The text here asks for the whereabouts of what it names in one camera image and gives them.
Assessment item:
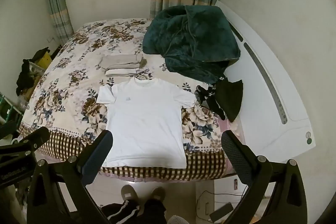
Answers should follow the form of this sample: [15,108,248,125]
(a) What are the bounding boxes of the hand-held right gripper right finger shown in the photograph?
[221,130,308,224]

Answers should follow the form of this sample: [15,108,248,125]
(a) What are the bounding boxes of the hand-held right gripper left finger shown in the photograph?
[27,130,114,224]

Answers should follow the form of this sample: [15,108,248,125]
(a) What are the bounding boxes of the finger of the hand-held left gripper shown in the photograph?
[0,122,21,139]
[13,126,50,151]

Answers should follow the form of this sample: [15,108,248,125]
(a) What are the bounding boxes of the white towel top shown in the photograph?
[96,77,197,169]

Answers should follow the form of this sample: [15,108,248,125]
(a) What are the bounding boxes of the black clothes heap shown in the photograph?
[16,48,50,96]

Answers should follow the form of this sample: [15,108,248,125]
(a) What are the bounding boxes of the folded beige clothes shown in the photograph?
[98,54,147,69]

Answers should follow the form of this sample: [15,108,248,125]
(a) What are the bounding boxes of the green storage shelf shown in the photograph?
[0,92,25,132]

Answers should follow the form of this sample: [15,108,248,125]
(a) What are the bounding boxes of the person's left slipper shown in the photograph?
[121,185,140,204]

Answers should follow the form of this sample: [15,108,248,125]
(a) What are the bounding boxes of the person's slipper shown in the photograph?
[121,185,140,204]
[150,186,166,204]

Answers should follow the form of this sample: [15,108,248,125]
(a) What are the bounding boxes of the floral bed sheet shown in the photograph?
[18,18,246,182]

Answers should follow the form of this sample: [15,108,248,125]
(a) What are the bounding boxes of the black power strip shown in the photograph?
[209,202,235,222]

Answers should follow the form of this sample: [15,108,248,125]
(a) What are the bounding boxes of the person's black striped pants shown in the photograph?
[101,199,168,224]

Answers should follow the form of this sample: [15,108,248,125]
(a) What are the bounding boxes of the clear plastic bin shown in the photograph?
[27,61,46,81]

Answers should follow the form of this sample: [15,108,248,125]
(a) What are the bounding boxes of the black white patterned garment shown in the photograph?
[195,77,227,120]

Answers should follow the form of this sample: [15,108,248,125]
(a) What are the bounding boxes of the person's right slipper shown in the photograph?
[150,186,166,204]

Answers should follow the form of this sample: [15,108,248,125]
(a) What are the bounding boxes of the folded white cloth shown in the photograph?
[105,68,153,77]

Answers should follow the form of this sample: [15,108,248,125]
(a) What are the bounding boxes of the white headboard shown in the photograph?
[214,0,316,159]

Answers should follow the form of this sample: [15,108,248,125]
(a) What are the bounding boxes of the dark green plush blanket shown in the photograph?
[142,5,241,84]

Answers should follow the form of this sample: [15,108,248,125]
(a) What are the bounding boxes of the black cable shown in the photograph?
[197,182,249,215]

